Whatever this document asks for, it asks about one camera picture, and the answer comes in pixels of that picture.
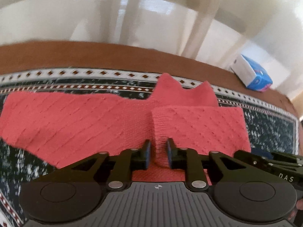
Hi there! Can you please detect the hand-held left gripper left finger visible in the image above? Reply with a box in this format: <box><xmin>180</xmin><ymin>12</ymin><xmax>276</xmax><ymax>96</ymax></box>
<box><xmin>57</xmin><ymin>139</ymin><xmax>152</xmax><ymax>191</ymax></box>

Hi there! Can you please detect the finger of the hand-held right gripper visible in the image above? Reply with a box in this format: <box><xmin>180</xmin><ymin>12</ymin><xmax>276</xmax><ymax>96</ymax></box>
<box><xmin>250</xmin><ymin>148</ymin><xmax>303</xmax><ymax>166</ymax></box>
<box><xmin>233</xmin><ymin>150</ymin><xmax>282</xmax><ymax>174</ymax></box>

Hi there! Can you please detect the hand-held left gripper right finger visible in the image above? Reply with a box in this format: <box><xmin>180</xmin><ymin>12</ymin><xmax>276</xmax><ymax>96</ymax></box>
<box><xmin>166</xmin><ymin>138</ymin><xmax>237</xmax><ymax>192</ymax></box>

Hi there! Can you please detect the pink knitted sweater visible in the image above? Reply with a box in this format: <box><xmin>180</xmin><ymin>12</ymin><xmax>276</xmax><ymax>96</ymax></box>
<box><xmin>0</xmin><ymin>73</ymin><xmax>252</xmax><ymax>183</ymax></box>

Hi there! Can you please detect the dark patterned mat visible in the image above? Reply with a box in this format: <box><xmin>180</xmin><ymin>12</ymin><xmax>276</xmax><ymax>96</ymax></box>
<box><xmin>0</xmin><ymin>67</ymin><xmax>299</xmax><ymax>227</ymax></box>

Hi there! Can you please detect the blue white tissue packet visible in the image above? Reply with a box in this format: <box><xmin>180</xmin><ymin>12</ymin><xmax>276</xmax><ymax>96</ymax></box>
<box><xmin>231</xmin><ymin>54</ymin><xmax>273</xmax><ymax>92</ymax></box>

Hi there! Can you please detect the brown blanket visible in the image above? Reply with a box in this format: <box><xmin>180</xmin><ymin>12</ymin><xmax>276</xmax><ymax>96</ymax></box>
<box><xmin>0</xmin><ymin>41</ymin><xmax>297</xmax><ymax>115</ymax></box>

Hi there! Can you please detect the white sheer curtain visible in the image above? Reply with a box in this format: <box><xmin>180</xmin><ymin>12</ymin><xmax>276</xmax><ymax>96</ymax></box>
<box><xmin>0</xmin><ymin>0</ymin><xmax>303</xmax><ymax>106</ymax></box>

